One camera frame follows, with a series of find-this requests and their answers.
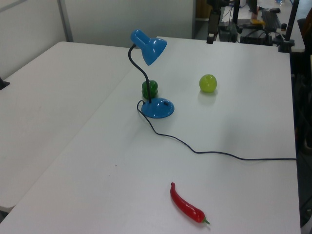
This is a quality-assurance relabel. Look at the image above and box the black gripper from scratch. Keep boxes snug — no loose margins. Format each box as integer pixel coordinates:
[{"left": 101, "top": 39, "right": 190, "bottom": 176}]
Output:
[{"left": 206, "top": 0, "right": 227, "bottom": 45}]

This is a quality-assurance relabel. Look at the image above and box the blue desk lamp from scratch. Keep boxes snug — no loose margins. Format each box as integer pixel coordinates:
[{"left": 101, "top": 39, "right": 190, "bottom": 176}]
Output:
[{"left": 128, "top": 29, "right": 176, "bottom": 119}]

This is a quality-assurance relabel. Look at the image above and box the black electronic device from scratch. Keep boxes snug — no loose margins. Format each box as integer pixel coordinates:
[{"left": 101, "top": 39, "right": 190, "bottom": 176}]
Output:
[{"left": 218, "top": 21, "right": 238, "bottom": 42}]

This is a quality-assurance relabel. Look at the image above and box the black thin pole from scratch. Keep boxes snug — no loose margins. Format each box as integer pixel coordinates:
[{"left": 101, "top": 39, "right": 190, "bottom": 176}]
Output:
[{"left": 232, "top": 0, "right": 241, "bottom": 25}]

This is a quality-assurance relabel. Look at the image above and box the black equipment box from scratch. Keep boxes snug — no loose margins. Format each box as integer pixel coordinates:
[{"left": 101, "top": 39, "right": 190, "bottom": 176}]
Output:
[{"left": 240, "top": 28, "right": 273, "bottom": 46}]

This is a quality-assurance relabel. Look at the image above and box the yellow-green apple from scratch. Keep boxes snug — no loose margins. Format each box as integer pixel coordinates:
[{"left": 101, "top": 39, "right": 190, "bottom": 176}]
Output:
[{"left": 199, "top": 74, "right": 218, "bottom": 94}]

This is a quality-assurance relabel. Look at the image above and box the black keyboard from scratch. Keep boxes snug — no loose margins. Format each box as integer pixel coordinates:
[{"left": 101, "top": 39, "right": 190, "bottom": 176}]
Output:
[{"left": 261, "top": 9, "right": 282, "bottom": 30}]

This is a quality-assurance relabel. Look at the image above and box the black clamp pole stand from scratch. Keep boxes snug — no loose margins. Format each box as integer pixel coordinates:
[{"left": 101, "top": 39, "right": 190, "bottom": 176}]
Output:
[{"left": 278, "top": 0, "right": 300, "bottom": 53}]

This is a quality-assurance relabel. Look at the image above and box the green bell pepper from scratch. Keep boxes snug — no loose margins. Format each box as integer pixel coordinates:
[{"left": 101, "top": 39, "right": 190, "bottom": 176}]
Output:
[{"left": 141, "top": 79, "right": 159, "bottom": 99}]

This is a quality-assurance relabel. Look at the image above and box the dark chair back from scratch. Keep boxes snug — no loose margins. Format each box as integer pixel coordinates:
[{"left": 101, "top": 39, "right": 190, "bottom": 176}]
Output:
[{"left": 296, "top": 18, "right": 312, "bottom": 53}]

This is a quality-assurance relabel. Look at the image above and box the red chili pepper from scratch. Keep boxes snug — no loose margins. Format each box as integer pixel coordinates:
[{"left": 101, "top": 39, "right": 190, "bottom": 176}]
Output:
[{"left": 170, "top": 182, "right": 211, "bottom": 226}]

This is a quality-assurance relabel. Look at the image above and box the black table clamp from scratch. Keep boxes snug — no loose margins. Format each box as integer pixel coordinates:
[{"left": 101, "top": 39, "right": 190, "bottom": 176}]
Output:
[{"left": 0, "top": 77, "right": 11, "bottom": 91}]

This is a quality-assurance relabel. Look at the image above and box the dark lamp power cable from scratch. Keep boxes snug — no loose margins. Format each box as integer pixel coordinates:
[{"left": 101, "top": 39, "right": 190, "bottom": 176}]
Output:
[{"left": 136, "top": 99, "right": 297, "bottom": 162}]

